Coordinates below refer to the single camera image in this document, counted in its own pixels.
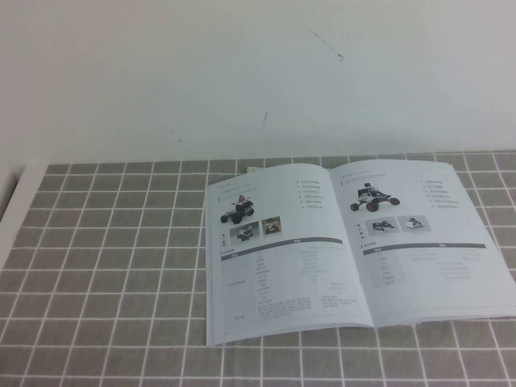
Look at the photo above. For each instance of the white product catalogue book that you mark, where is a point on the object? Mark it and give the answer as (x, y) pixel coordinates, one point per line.
(306, 262)

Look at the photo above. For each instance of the small white object behind book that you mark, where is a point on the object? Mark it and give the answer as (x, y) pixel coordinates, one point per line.
(255, 169)

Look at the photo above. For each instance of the grey white-grid checked tablecloth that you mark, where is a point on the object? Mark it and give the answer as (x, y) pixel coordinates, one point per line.
(101, 302)

